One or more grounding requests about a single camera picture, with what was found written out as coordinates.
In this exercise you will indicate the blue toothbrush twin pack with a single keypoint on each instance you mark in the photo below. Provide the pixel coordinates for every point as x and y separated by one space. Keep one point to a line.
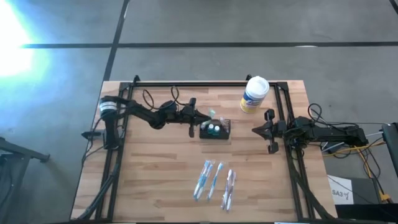
201 180

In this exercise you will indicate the green toothbrush twin pack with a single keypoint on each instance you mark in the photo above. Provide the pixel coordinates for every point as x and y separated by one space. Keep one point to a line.
211 112

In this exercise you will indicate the white paper sign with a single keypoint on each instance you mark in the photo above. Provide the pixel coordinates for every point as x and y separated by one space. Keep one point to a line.
340 193

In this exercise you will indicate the Lysol wipes canister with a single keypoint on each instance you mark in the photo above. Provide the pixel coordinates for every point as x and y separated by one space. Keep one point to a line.
256 88

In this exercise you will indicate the blue single toothbrush pack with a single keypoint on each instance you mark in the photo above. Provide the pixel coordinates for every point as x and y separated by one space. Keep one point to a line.
214 182

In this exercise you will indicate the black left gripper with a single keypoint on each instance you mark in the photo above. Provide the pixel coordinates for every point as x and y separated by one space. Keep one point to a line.
190 116

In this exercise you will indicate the black flat panel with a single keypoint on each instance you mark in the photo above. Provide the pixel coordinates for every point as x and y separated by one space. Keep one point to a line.
391 140

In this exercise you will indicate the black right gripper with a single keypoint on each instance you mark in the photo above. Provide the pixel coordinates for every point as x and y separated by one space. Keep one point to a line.
280 130

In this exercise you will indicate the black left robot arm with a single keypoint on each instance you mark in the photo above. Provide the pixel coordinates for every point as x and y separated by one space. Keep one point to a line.
146 115

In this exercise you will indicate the black metal table frame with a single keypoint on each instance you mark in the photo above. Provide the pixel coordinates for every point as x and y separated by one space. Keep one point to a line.
202 84

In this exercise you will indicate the purple toothbrush twin pack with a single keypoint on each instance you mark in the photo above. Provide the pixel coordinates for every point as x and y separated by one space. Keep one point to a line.
229 189

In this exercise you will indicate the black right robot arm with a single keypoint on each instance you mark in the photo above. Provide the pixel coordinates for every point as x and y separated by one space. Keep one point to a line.
326 132

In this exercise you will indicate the pink single toothbrush pack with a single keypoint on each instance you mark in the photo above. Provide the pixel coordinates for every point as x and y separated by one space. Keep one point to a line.
223 121

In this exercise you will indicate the black case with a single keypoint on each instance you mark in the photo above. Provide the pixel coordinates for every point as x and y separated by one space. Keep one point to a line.
367 213

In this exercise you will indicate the teal toothpaste tube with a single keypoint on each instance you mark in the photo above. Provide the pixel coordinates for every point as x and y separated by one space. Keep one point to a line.
211 127

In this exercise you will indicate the black metal stand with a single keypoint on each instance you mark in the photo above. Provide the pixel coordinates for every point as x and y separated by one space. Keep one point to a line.
28 154

